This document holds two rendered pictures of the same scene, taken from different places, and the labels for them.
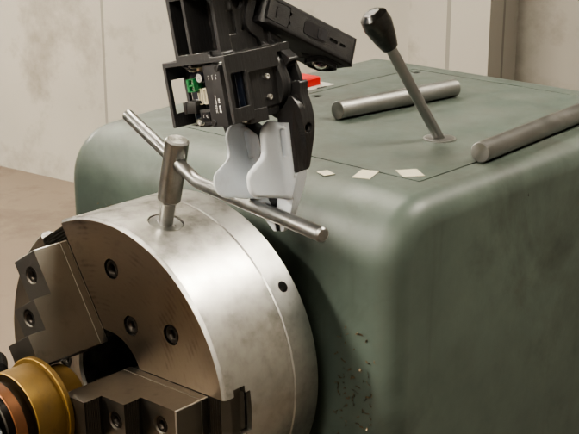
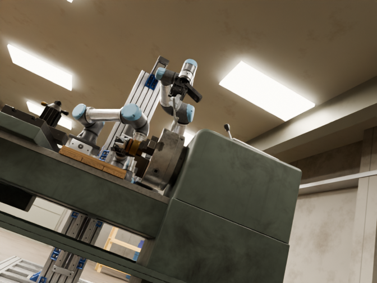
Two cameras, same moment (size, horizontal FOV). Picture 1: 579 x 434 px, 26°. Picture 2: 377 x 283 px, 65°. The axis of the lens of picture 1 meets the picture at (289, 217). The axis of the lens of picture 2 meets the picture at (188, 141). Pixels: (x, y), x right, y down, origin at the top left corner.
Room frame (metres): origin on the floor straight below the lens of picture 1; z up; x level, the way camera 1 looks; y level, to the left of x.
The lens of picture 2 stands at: (0.06, -0.92, 0.59)
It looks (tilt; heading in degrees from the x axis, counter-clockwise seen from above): 23 degrees up; 41
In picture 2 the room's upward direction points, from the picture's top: 21 degrees clockwise
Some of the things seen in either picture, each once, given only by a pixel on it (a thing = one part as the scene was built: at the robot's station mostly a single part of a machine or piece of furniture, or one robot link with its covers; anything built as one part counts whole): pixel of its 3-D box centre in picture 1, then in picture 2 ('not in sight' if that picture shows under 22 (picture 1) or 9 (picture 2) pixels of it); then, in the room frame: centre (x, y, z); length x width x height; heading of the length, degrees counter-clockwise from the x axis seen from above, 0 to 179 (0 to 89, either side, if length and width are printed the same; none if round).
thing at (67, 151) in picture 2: not in sight; (95, 170); (0.93, 0.33, 0.89); 0.36 x 0.30 x 0.04; 48
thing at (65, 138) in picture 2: not in sight; (46, 132); (0.74, 0.60, 1.00); 0.20 x 0.10 x 0.05; 138
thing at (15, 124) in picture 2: not in sight; (19, 140); (0.66, 0.62, 0.90); 0.53 x 0.30 x 0.06; 48
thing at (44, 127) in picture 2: not in sight; (33, 133); (0.68, 0.58, 0.95); 0.43 x 0.18 x 0.04; 48
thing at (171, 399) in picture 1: (154, 411); (150, 147); (1.02, 0.12, 1.08); 0.12 x 0.11 x 0.05; 48
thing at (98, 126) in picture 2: not in sight; (94, 124); (1.18, 0.96, 1.33); 0.13 x 0.12 x 0.14; 13
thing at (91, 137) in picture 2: not in sight; (87, 138); (1.19, 0.96, 1.21); 0.15 x 0.15 x 0.10
